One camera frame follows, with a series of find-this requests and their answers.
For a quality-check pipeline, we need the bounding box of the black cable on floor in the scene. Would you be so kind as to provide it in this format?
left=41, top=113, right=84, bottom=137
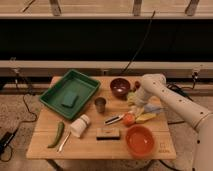
left=0, top=71, right=39, bottom=163

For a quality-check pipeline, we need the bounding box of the wooden table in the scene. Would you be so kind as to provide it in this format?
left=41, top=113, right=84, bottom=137
left=26, top=75, right=178, bottom=171

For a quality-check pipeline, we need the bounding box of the yellow banana toy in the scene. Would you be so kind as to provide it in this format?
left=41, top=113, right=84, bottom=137
left=136, top=113, right=156, bottom=123

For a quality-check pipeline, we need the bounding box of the blue cloth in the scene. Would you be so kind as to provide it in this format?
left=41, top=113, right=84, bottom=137
left=144, top=103, right=163, bottom=114

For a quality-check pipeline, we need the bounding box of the orange plastic bowl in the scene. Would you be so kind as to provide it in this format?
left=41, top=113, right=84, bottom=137
left=125, top=125, right=155, bottom=158

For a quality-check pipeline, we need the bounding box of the green chili pepper toy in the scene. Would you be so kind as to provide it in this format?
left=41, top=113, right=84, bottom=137
left=47, top=122, right=65, bottom=148

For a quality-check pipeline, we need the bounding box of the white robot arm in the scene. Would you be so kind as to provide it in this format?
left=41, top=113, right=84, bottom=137
left=134, top=74, right=213, bottom=171

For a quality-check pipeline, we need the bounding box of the white plastic cup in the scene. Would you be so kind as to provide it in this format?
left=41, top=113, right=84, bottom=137
left=70, top=114, right=91, bottom=138

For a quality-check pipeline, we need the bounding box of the orange tomato toy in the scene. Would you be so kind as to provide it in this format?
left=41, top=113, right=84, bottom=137
left=122, top=113, right=135, bottom=127

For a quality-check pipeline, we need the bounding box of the black hanging cable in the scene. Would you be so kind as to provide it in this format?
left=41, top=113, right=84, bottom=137
left=120, top=10, right=157, bottom=76

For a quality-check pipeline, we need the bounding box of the green plastic tray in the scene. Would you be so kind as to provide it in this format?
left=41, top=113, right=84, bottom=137
left=40, top=69, right=100, bottom=120

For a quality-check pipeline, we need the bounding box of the small metal cup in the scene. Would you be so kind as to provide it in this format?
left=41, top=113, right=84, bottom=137
left=95, top=97, right=106, bottom=113

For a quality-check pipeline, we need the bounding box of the wooden block eraser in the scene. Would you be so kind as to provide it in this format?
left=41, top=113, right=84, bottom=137
left=96, top=128, right=120, bottom=140

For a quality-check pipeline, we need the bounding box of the white handled brush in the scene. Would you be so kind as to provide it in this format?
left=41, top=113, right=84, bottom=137
left=103, top=105, right=145, bottom=126

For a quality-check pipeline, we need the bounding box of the dark red bowl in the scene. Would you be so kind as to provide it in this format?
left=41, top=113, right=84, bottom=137
left=110, top=78, right=131, bottom=99

